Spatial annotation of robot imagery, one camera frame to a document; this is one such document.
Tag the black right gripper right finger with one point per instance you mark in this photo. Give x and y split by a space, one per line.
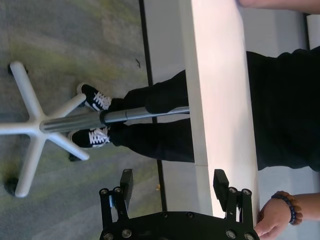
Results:
222 190

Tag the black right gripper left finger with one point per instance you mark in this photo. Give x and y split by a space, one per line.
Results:
126 187

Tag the white rectangular table top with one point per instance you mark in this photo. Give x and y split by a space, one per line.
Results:
220 87

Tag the person's left forearm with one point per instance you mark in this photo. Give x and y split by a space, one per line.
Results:
310 205

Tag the person's right forearm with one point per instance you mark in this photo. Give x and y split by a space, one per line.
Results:
287 5

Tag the person's left hand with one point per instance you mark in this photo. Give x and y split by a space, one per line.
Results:
272 217

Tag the person's right hand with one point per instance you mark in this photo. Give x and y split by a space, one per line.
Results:
246 3

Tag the small tan floor scrap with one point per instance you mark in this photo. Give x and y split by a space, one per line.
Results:
157 187

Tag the black trousers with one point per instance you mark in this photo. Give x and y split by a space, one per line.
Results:
155 142

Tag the black white-laced sneaker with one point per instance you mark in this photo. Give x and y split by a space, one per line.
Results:
85 138
92 97

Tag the grey metal table column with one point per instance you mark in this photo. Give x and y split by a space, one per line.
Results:
87 121

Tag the black t-shirt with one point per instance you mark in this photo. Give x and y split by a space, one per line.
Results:
287 112

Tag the white five-star table base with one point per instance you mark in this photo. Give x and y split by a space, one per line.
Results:
32 120

